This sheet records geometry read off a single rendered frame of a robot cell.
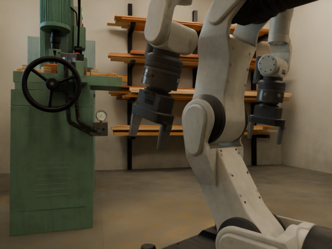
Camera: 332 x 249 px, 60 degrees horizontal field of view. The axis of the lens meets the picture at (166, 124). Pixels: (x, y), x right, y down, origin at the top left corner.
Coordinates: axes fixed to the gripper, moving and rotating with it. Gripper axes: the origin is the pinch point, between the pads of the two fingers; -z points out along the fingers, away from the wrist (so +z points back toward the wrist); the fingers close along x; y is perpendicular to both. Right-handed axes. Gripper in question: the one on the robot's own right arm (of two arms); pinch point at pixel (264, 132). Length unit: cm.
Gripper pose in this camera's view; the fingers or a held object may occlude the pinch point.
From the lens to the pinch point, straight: 106.9
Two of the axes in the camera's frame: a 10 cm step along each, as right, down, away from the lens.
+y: -6.9, 0.2, -7.3
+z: 1.0, -9.9, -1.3
